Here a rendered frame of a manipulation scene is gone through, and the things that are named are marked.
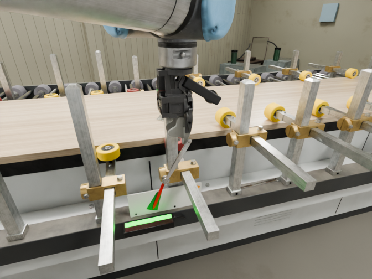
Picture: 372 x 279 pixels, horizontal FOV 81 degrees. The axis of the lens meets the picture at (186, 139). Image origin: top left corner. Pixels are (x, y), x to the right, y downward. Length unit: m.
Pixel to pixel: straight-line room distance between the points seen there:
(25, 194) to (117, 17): 0.93
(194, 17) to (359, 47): 7.15
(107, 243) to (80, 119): 0.32
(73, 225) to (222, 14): 0.77
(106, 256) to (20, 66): 4.14
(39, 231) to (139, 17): 0.78
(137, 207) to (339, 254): 1.41
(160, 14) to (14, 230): 0.78
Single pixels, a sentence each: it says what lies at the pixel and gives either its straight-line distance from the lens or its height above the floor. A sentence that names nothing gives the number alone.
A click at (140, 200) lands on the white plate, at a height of 0.77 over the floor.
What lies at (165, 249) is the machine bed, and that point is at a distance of 1.39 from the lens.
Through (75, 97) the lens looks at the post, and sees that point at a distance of 0.63.
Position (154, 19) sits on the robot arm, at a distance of 0.28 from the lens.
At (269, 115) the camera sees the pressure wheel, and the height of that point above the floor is 0.94.
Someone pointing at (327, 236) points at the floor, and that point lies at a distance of 1.94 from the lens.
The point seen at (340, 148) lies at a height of 0.95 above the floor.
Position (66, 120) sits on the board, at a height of 0.90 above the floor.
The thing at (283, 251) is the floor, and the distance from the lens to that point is 1.72.
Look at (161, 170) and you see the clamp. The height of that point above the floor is 0.87.
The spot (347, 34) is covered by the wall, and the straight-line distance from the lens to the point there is 7.45.
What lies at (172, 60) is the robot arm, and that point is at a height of 1.23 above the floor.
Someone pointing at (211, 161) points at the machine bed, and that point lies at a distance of 1.06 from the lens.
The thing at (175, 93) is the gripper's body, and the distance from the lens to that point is 0.56.
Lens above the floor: 1.29
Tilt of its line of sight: 27 degrees down
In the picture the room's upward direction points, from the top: straight up
